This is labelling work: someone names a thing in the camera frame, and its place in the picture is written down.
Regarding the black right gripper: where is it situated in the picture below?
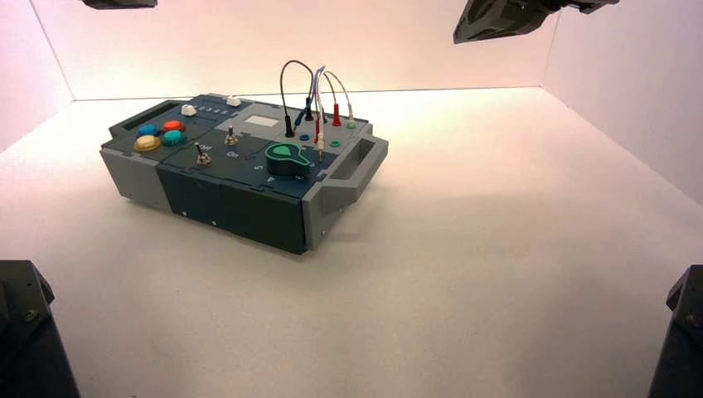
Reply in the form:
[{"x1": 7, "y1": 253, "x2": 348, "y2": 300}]
[{"x1": 453, "y1": 0, "x2": 621, "y2": 45}]

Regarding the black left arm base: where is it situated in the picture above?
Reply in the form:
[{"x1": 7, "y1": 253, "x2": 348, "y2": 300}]
[{"x1": 0, "y1": 260, "x2": 82, "y2": 398}]

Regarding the green rotary knob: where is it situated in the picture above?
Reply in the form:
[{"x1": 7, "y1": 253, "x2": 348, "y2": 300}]
[{"x1": 264, "y1": 142, "x2": 312, "y2": 177}]

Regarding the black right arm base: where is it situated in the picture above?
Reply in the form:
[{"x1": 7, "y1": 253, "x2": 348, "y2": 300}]
[{"x1": 647, "y1": 265, "x2": 703, "y2": 398}]

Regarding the black jumper wire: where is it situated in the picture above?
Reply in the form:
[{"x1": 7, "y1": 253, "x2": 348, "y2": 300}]
[{"x1": 279, "y1": 59, "x2": 316, "y2": 138}]

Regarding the grey and dark blue task box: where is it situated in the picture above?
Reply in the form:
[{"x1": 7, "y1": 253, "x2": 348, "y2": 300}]
[{"x1": 99, "y1": 92, "x2": 390, "y2": 256}]

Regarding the blue jumper wire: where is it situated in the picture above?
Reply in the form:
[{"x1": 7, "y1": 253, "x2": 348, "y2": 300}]
[{"x1": 292, "y1": 66, "x2": 328, "y2": 132}]

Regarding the red jumper wire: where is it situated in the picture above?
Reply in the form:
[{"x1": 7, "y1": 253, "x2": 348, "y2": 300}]
[{"x1": 313, "y1": 70, "x2": 342, "y2": 146}]

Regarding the white jumper wire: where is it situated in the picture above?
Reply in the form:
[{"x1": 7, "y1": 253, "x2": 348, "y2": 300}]
[{"x1": 315, "y1": 66, "x2": 356, "y2": 162}]

